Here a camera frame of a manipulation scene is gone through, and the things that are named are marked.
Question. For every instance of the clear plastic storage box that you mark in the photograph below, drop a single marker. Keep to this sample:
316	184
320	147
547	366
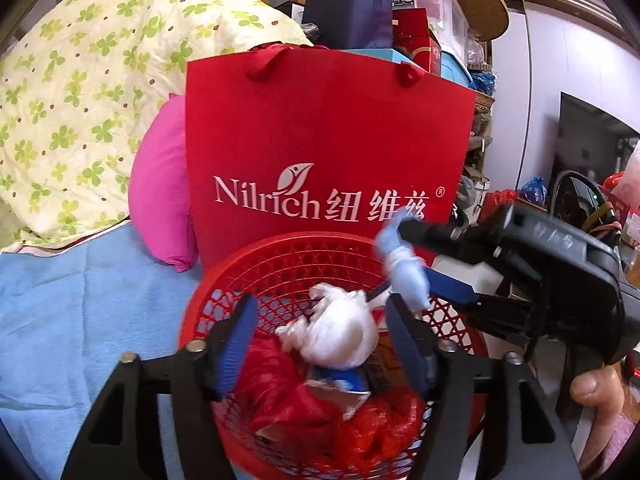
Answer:
440	5

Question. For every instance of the black television screen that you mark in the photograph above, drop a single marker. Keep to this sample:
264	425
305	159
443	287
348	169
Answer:
590	130

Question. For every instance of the pink pillow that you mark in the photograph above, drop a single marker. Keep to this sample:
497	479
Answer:
160	195

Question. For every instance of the round woven straw hat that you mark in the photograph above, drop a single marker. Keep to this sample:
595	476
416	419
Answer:
480	0

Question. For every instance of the person's right forearm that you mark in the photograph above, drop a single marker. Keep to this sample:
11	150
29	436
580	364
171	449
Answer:
620	440

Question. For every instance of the red crinkled foil wrapping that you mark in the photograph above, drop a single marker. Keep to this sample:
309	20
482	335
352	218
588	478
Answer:
270	47

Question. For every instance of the blue blanket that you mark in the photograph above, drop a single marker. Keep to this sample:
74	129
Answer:
75	310

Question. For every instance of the red cloth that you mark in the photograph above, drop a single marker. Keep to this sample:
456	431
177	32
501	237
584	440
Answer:
285	390

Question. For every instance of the white plastic bag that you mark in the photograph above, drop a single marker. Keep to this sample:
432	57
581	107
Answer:
340	330

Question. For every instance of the green clover print quilt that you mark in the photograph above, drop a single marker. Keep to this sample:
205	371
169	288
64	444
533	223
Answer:
100	85

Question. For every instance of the red paper bag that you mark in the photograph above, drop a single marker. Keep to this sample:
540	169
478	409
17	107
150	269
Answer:
325	135

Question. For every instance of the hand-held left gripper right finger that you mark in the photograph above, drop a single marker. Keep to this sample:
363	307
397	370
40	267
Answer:
407	345

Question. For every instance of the red plastic bag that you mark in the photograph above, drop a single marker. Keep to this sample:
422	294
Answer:
500	200

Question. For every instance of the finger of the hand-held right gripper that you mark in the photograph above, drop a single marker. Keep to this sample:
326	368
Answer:
450	240
460	292

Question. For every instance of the red mesh basket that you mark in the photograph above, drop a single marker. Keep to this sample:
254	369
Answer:
300	241

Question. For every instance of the red gift box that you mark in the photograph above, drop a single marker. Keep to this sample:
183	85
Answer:
410	25

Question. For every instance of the light blue plastic tub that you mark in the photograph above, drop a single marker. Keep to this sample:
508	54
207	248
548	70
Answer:
455	67

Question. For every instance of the blue and white pill box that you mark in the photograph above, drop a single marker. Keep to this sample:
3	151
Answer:
340	385

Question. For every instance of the pale blue wad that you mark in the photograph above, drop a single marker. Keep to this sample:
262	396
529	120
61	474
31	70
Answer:
407	280

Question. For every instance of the person's right hand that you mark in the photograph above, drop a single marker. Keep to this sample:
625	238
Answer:
600	387

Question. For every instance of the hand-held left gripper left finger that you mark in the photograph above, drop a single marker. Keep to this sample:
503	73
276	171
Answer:
235	350

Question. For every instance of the blue knotted plastic bag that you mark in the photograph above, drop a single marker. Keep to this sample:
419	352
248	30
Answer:
534	192

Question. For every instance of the light blue cardboard box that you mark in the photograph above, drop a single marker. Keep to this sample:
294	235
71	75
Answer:
380	54

